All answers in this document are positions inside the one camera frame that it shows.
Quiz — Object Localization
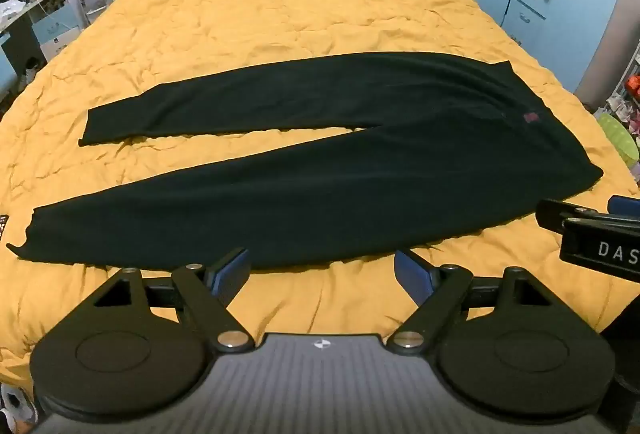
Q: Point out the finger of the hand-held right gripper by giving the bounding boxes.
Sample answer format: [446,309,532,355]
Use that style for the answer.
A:
[607,195,640,216]
[535,199,640,236]

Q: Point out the blue cabinet with drawers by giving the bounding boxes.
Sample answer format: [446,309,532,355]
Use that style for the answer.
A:
[492,0,640,95]

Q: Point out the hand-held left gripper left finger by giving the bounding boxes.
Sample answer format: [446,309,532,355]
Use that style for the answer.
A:
[92,248,253,354]

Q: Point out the cluttered desk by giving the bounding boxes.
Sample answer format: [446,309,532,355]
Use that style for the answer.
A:
[0,0,77,82]

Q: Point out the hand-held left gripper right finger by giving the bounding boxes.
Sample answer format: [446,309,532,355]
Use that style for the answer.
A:
[390,250,553,355]

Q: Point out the black pants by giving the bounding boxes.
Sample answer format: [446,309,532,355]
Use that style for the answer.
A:
[6,52,604,269]

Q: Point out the yellow quilt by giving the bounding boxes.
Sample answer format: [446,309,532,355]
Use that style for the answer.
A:
[0,0,640,385]

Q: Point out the green plastic basin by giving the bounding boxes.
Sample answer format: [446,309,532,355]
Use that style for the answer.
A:
[596,113,640,166]

